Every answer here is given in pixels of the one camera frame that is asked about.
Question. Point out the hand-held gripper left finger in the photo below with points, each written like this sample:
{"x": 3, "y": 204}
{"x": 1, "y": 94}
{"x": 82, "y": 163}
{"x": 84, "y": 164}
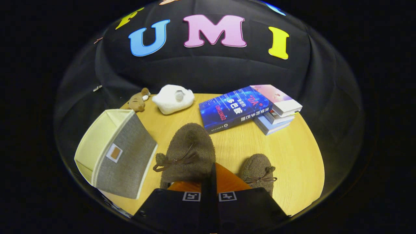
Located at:
{"x": 175, "y": 211}

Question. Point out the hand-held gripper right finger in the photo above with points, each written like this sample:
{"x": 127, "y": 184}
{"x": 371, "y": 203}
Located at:
{"x": 247, "y": 209}

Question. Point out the brown fuzzy slipper shoe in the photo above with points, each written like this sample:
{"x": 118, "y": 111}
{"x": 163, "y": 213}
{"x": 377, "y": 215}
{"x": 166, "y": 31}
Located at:
{"x": 190, "y": 146}
{"x": 258, "y": 167}

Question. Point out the grey cream fabric storage box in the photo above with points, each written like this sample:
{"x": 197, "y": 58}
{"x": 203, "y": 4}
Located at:
{"x": 126, "y": 162}

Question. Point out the light blue book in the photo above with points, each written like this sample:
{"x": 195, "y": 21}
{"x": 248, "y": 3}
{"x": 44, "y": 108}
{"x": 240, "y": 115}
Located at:
{"x": 271, "y": 126}

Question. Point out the book with dark spine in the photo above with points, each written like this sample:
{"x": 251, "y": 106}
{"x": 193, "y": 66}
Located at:
{"x": 279, "y": 117}

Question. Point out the blue hardcover book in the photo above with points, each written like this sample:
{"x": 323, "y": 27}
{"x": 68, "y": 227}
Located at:
{"x": 234, "y": 109}

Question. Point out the white plush toy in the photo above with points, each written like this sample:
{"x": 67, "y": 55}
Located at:
{"x": 170, "y": 99}

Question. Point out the brown striped plush toy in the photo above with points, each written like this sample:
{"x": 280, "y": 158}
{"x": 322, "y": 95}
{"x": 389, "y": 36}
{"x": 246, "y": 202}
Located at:
{"x": 138, "y": 102}

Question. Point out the pink white book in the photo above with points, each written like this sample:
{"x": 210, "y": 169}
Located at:
{"x": 279, "y": 99}

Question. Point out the white cloth clip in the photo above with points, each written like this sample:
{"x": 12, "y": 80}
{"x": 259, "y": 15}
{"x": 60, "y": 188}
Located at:
{"x": 97, "y": 88}

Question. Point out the black backdrop cloth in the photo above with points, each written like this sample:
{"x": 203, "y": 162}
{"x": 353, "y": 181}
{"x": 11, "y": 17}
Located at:
{"x": 211, "y": 68}

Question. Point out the red cloth clip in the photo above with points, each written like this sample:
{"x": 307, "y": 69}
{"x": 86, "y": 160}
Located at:
{"x": 97, "y": 40}

